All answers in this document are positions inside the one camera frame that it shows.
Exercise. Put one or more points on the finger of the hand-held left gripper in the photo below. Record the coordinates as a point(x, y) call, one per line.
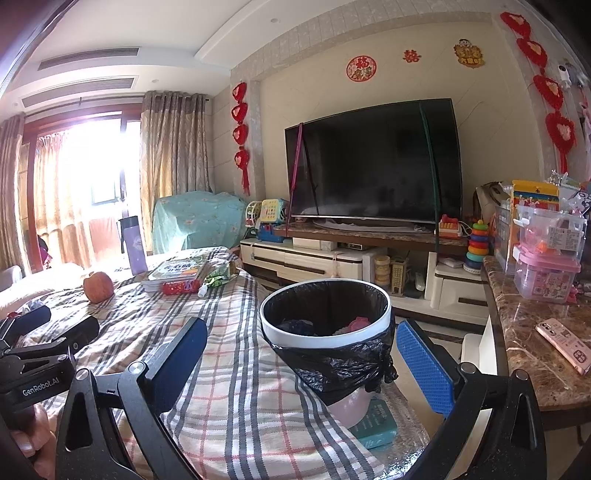
point(27, 323)
point(78, 334)

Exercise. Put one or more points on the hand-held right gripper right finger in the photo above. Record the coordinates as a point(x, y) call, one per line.
point(422, 364)

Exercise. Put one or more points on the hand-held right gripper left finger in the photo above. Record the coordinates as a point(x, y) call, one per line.
point(184, 355)

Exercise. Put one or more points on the white bin with black bag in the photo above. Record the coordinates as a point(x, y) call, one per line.
point(332, 364)

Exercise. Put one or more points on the person's left hand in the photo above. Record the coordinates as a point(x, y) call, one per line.
point(27, 438)

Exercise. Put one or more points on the plaid blanket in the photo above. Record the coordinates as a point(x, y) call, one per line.
point(221, 369)

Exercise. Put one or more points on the light grey sofa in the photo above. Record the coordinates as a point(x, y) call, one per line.
point(11, 279)

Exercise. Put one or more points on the red apple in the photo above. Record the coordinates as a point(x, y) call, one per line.
point(98, 288)

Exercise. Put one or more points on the small white bottle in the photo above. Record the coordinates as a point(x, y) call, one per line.
point(203, 290)

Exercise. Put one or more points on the crumpled red snack packet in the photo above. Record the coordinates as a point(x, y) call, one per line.
point(181, 287)

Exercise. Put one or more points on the teal box under bin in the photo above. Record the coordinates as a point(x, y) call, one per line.
point(376, 424)

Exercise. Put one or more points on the white remote control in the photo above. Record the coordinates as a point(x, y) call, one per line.
point(419, 281)

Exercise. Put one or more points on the illustrated children's book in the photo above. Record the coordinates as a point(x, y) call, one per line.
point(178, 272)

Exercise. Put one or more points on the green snack packet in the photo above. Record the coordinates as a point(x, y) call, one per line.
point(222, 274)

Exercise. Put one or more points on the yellow toy building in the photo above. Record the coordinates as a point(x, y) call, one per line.
point(399, 277)

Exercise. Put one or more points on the stacked yellow jars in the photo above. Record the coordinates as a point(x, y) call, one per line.
point(382, 272)

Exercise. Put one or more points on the purple water bottle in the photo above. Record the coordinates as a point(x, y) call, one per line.
point(135, 249)

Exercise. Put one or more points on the white flat box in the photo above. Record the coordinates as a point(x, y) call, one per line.
point(450, 262)

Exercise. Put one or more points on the sheer orange curtain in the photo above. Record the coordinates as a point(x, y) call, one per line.
point(55, 198)

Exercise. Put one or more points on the beige patterned curtain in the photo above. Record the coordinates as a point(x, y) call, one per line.
point(175, 147)
point(11, 194)

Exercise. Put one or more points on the beige hanging tassel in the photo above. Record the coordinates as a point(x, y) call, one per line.
point(335, 265)

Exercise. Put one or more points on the teal flowered furniture cover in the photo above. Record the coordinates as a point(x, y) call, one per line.
point(198, 221)

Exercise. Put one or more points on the white set-top box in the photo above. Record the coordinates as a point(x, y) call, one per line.
point(358, 246)

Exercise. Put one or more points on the red toy telephone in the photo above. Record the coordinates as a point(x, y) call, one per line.
point(449, 227)

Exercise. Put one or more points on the pink smartphone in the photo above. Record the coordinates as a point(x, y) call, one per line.
point(565, 344)

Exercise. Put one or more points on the white television stand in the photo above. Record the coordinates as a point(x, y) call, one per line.
point(300, 263)

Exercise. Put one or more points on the blue toy block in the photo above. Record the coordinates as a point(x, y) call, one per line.
point(268, 232)

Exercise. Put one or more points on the clear plastic drawer box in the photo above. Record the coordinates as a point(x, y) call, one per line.
point(503, 235)

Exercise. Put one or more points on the white lattice ball toy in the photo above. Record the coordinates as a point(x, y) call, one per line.
point(251, 214)

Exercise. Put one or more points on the yellow toy cash register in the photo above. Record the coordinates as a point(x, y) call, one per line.
point(272, 210)

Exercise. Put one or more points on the beige bag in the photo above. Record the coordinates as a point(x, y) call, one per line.
point(487, 203)

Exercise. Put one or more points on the colourful picture box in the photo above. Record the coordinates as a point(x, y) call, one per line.
point(535, 191)

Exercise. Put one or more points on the black flat screen television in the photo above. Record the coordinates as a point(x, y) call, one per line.
point(369, 161)

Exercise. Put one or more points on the pink ribbon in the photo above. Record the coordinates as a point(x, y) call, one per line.
point(295, 175)

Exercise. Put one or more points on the red heart hanging decoration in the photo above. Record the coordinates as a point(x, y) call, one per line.
point(240, 138)
point(554, 101)

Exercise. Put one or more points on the ceiling air vent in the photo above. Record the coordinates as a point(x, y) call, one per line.
point(78, 91)
point(87, 58)

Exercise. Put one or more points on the red double character decal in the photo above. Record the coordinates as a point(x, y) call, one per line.
point(411, 57)

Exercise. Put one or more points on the round red wall decal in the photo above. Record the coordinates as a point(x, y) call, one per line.
point(360, 69)

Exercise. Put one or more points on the cartoon figure wall decal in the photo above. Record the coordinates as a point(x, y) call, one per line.
point(468, 53)

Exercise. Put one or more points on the white security camera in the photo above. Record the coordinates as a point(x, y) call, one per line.
point(565, 74)

